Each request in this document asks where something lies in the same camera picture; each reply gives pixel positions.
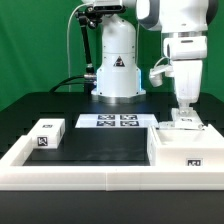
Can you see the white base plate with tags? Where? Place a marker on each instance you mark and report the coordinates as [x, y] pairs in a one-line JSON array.
[[116, 121]]

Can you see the white cabinet door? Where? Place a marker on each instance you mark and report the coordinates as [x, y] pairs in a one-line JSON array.
[[186, 121]]

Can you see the white cabinet top block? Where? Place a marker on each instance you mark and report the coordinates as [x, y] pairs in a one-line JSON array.
[[47, 133]]

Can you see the white cabinet body box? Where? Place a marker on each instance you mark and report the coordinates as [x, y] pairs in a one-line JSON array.
[[170, 147]]

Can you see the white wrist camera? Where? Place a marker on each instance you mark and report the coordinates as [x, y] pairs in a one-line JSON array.
[[155, 74]]

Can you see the white U-shaped border frame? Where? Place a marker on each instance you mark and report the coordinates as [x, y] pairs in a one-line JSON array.
[[16, 175]]

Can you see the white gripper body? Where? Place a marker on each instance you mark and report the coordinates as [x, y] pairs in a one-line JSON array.
[[186, 56]]

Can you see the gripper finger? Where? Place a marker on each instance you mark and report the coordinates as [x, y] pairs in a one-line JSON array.
[[181, 108], [188, 108]]

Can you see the overhead camera bar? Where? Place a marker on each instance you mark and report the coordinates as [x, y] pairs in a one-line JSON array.
[[108, 9]]

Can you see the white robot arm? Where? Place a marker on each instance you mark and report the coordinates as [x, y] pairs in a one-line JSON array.
[[133, 31]]

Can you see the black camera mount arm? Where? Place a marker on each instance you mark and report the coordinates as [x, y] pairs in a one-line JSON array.
[[87, 40]]

